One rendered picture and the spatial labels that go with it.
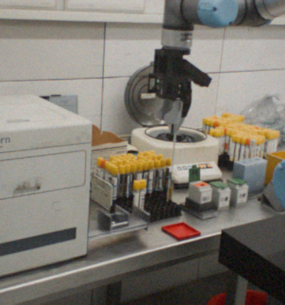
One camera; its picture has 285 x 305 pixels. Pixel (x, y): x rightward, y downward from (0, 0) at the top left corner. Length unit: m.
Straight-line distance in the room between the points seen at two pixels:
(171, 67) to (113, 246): 0.44
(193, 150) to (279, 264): 0.64
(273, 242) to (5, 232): 0.54
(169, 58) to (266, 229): 0.45
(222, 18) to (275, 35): 1.14
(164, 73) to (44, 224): 0.47
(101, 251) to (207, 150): 0.60
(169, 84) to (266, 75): 1.07
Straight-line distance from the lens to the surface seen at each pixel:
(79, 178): 1.14
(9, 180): 1.07
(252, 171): 1.63
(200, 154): 1.70
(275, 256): 1.16
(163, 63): 1.35
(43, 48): 1.75
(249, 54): 2.28
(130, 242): 1.29
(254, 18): 1.33
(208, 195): 1.46
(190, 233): 1.34
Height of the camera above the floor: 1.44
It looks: 17 degrees down
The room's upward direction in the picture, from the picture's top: 4 degrees clockwise
